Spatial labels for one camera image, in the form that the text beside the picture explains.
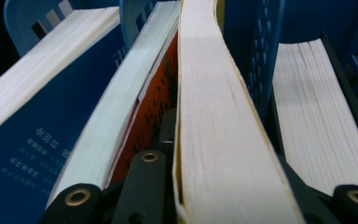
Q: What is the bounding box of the blue file rack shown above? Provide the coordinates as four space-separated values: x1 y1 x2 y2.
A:
3 0 358 132

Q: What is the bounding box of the black hardcover book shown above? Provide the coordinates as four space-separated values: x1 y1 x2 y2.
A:
271 31 358 197

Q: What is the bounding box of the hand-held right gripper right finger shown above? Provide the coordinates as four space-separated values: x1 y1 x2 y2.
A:
276 154 344 224

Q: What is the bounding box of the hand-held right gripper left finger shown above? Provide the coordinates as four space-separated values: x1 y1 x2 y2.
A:
111 107 179 224

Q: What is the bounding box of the illustrated paperback book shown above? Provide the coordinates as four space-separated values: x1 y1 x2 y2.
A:
46 0 181 208

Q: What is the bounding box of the plain blue book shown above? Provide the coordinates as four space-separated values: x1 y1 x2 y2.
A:
0 6 129 224

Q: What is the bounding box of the yellow book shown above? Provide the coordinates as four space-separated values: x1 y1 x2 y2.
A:
172 0 306 224

